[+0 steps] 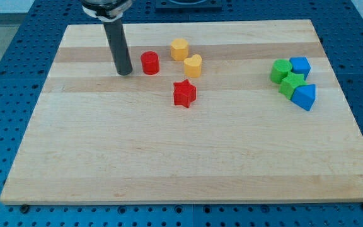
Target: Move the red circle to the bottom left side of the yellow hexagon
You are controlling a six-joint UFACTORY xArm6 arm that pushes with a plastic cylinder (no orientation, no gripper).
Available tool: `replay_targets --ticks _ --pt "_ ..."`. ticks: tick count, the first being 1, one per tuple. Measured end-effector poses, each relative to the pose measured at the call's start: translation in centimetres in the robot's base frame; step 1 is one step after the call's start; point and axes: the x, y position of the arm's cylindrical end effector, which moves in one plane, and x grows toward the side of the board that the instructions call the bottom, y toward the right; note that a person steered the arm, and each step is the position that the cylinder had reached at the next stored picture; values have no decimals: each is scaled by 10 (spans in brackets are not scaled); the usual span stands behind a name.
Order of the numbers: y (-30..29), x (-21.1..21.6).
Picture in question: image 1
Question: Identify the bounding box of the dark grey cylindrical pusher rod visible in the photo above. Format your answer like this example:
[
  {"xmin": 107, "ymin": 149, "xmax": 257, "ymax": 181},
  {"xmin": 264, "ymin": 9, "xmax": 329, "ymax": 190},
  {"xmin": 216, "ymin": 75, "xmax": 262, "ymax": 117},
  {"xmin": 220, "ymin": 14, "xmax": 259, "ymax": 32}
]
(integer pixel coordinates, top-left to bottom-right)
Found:
[{"xmin": 103, "ymin": 18, "xmax": 133, "ymax": 76}]

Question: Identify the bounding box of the red cylinder block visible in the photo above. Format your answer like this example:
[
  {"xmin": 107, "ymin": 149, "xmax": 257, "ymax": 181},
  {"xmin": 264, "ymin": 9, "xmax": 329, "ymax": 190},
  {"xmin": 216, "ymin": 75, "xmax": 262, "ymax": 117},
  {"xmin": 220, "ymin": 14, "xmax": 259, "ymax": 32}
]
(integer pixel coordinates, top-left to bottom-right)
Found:
[{"xmin": 140, "ymin": 51, "xmax": 159, "ymax": 75}]

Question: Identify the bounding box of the yellow hexagon block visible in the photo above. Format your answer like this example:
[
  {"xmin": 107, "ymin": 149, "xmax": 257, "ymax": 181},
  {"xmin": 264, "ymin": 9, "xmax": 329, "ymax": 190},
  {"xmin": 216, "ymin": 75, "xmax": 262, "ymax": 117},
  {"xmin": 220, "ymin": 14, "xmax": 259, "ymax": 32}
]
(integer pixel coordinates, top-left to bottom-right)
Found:
[{"xmin": 170, "ymin": 38, "xmax": 189, "ymax": 61}]

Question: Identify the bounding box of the dark blue mounting base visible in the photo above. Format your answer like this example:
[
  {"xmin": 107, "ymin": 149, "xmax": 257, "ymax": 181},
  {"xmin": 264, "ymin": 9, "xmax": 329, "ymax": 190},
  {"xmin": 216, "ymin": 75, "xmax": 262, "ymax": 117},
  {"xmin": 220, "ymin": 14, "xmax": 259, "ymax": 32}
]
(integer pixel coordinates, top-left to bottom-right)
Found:
[{"xmin": 154, "ymin": 0, "xmax": 223, "ymax": 11}]

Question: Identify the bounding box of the yellow heart block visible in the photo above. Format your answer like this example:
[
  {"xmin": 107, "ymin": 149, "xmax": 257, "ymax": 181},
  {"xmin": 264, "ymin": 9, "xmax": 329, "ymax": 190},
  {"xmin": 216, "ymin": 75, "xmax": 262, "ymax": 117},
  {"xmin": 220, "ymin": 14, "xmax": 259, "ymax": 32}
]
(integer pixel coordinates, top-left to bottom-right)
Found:
[{"xmin": 183, "ymin": 54, "xmax": 202, "ymax": 78}]

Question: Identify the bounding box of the red star block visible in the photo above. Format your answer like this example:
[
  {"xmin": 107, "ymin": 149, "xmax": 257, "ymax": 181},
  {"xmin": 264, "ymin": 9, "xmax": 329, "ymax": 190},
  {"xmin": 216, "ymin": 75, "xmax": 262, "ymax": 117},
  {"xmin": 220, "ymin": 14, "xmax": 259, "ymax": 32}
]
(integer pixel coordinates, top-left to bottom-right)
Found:
[{"xmin": 173, "ymin": 79, "xmax": 197, "ymax": 108}]

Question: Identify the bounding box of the light wooden board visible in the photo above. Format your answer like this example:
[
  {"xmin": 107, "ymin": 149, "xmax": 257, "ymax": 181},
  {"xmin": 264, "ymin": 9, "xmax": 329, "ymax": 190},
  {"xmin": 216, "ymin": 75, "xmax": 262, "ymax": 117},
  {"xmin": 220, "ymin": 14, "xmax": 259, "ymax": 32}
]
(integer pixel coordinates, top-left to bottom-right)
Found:
[{"xmin": 0, "ymin": 20, "xmax": 363, "ymax": 205}]

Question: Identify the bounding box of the blue perforated table plate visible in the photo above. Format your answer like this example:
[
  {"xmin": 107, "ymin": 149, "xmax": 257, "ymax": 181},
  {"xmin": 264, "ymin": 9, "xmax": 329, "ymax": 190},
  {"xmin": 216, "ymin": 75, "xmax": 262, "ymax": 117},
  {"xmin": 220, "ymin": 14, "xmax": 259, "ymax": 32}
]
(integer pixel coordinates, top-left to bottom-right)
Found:
[{"xmin": 0, "ymin": 0, "xmax": 363, "ymax": 226}]

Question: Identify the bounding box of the green cylinder block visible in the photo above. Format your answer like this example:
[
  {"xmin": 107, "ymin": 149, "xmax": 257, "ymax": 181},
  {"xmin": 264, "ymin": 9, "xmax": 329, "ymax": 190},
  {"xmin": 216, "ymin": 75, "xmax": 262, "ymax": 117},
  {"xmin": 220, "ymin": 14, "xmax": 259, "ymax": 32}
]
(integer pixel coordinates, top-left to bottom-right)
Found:
[{"xmin": 270, "ymin": 59, "xmax": 292, "ymax": 84}]

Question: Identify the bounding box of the green star block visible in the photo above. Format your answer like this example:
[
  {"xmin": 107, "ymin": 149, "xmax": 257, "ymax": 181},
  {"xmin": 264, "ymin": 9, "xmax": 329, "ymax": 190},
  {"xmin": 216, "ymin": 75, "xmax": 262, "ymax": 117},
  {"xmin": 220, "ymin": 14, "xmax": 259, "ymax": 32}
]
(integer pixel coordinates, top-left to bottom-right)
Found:
[{"xmin": 279, "ymin": 72, "xmax": 307, "ymax": 100}]

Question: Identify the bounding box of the blue cube block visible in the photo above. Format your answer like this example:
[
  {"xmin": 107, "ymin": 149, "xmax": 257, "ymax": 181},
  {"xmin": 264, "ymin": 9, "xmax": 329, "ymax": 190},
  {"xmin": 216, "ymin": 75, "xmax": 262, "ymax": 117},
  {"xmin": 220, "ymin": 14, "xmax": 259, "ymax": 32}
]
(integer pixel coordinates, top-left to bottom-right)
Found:
[{"xmin": 289, "ymin": 57, "xmax": 311, "ymax": 80}]

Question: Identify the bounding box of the blue triangle block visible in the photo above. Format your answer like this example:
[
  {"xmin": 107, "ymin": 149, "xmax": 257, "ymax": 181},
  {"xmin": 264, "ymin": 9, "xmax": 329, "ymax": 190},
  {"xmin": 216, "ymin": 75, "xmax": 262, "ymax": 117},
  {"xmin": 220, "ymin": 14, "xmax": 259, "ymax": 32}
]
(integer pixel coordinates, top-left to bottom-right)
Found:
[{"xmin": 291, "ymin": 84, "xmax": 316, "ymax": 111}]

